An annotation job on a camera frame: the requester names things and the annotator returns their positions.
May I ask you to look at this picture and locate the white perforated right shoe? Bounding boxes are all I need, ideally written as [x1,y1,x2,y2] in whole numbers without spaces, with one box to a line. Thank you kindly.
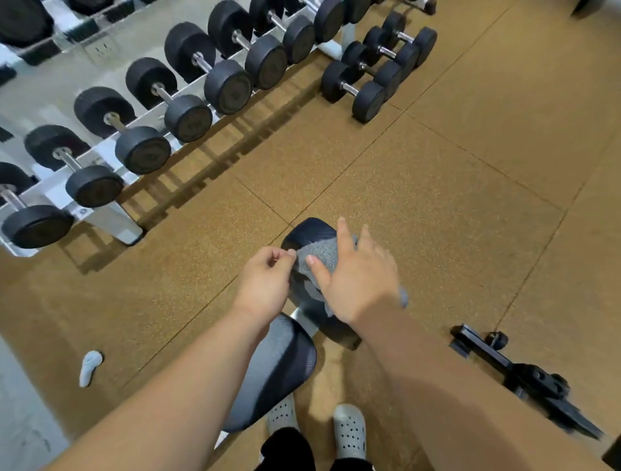
[332,404,368,461]

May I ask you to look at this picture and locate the white perforated left shoe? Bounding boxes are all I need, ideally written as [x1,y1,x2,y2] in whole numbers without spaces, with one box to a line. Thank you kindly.
[267,393,300,436]

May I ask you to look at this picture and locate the person's right hand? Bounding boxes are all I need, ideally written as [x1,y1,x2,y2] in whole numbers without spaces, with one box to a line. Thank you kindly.
[305,217,402,326]

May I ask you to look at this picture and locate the white exercise machine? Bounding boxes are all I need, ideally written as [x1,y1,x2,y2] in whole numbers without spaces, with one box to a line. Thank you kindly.
[213,217,364,450]

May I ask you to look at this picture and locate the white perforated shoe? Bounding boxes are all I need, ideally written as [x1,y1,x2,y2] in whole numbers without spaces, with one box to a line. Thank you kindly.
[332,404,368,461]
[267,393,300,436]

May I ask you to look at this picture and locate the row of black dumbbells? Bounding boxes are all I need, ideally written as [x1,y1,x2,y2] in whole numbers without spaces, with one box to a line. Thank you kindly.
[0,0,375,249]

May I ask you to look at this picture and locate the grey cleaning cloth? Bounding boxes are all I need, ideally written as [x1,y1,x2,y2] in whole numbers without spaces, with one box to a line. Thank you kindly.
[290,235,409,319]

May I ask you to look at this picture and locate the person's left forearm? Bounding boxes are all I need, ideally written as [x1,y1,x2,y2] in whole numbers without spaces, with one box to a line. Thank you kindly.
[43,308,270,471]

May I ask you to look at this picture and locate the black trousers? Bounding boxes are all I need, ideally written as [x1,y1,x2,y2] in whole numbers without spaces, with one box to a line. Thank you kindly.
[254,426,375,471]

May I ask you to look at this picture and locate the person's right forearm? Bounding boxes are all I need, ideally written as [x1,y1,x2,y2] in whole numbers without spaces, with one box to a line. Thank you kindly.
[351,296,612,471]

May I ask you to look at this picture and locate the white crumpled cloth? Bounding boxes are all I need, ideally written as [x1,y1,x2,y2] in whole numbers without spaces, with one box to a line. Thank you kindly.
[78,350,104,389]

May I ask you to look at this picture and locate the black adjustable weight bench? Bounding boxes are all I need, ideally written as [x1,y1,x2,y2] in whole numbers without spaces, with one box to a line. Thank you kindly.
[448,323,621,471]

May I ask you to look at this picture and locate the person's left hand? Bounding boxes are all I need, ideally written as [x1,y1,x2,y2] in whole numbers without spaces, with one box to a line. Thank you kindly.
[232,246,298,331]

